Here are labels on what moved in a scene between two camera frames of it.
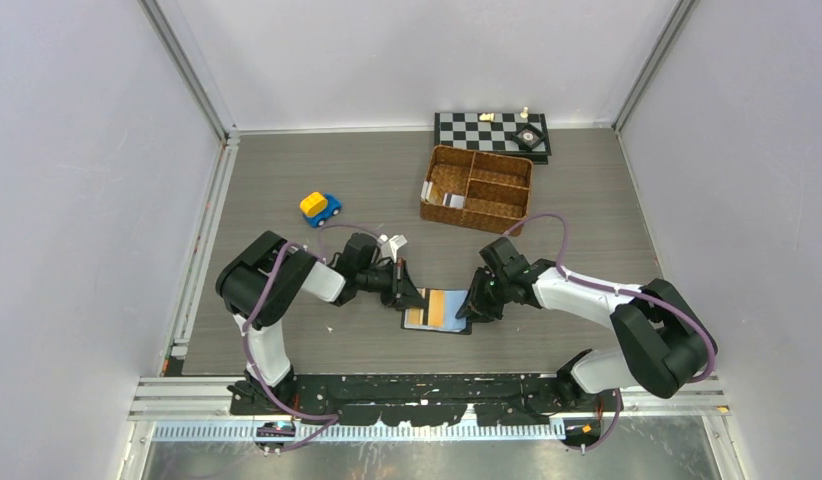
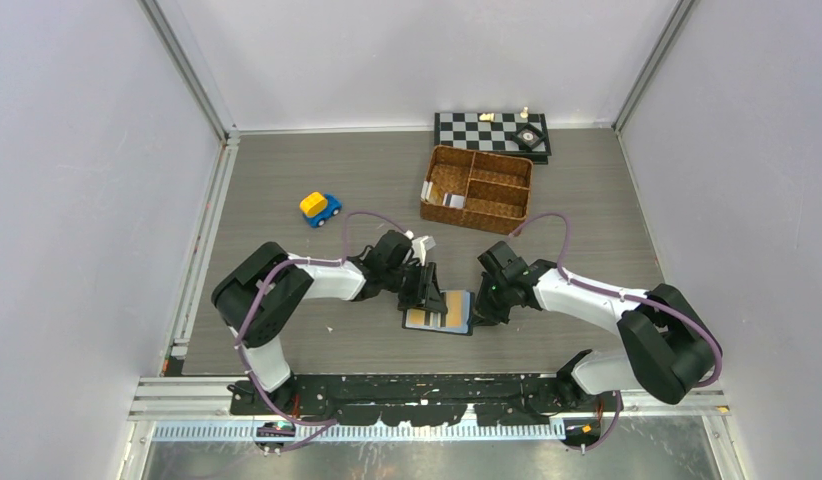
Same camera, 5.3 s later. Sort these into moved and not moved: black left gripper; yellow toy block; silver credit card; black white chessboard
Moved: black left gripper
Not moved: black white chessboard; silver credit card; yellow toy block
